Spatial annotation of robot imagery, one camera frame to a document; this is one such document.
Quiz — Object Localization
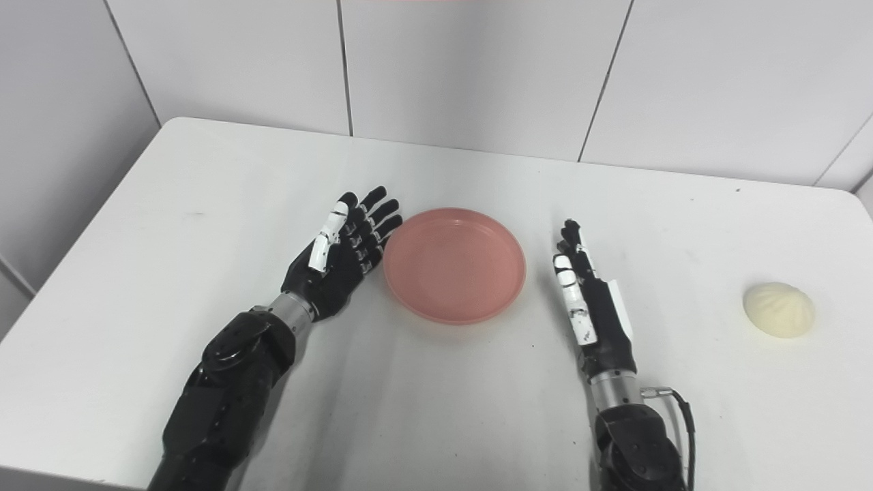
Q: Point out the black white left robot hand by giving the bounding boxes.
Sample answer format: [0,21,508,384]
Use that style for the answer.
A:
[281,185,404,321]

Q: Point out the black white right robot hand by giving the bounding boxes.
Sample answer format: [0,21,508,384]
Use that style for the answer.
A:
[552,219,638,383]

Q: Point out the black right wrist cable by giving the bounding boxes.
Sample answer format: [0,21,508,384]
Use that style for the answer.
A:
[641,387,696,491]

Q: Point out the pink round plate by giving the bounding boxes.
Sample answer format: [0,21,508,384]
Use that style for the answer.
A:
[383,208,527,325]

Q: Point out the cream steamed bun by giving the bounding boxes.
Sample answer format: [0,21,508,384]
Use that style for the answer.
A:
[743,282,816,339]

